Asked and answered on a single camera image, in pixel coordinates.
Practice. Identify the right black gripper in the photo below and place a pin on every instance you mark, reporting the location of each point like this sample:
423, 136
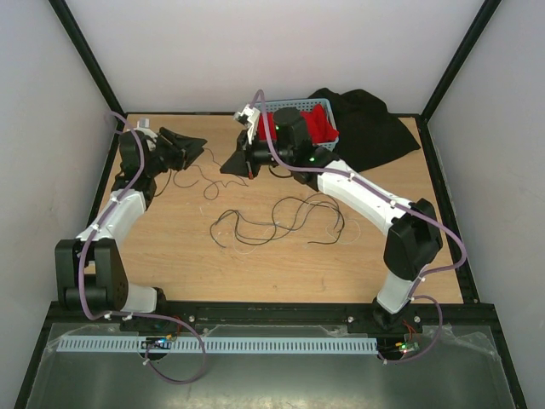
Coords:
243, 160

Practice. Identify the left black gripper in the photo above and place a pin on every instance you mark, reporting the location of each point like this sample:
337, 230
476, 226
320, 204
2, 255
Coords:
185, 149

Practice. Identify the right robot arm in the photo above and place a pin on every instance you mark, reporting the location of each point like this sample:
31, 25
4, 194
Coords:
411, 230

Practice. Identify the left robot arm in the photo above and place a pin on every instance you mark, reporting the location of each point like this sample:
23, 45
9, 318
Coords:
89, 270

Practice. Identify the blue perforated plastic basket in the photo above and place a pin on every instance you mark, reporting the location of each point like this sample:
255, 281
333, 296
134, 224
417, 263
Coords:
303, 105

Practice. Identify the red cloth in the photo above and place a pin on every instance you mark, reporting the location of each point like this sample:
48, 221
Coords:
318, 126

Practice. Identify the black cloth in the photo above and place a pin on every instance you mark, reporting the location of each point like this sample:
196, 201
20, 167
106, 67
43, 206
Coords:
369, 135

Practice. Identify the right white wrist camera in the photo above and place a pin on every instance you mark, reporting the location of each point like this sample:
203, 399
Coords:
249, 118

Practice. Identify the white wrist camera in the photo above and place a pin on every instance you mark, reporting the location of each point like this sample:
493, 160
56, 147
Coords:
249, 118
143, 125

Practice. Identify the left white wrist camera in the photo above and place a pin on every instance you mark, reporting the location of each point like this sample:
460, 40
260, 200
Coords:
143, 125

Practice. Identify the grey slotted cable duct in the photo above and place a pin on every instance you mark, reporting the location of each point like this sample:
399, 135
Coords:
218, 345

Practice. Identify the black metal frame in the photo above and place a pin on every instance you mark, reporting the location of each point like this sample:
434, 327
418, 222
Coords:
464, 274

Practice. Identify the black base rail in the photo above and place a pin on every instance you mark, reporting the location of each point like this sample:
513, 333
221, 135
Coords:
356, 317

